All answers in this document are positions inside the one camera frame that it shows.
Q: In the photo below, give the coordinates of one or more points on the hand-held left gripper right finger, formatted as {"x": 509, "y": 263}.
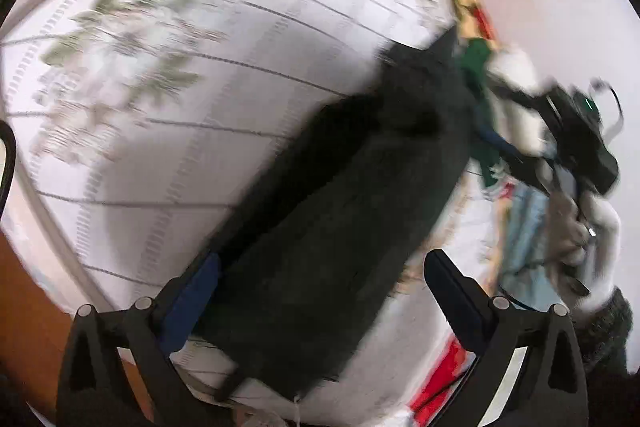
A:
{"x": 452, "y": 294}

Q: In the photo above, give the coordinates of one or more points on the person's right hand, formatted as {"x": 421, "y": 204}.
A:
{"x": 570, "y": 234}

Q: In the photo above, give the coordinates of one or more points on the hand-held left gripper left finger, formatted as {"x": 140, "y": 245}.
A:
{"x": 192, "y": 302}

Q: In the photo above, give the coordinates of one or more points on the light blue cloth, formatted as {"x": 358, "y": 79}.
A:
{"x": 525, "y": 227}

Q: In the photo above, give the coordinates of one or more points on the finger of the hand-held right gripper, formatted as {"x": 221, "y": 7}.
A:
{"x": 517, "y": 95}
{"x": 495, "y": 141}

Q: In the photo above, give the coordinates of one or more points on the green cloth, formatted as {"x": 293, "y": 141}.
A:
{"x": 475, "y": 57}

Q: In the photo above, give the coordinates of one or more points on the white leaf print bedsheet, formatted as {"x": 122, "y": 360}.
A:
{"x": 200, "y": 147}

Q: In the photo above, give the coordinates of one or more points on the black garment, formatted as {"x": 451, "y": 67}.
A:
{"x": 340, "y": 217}

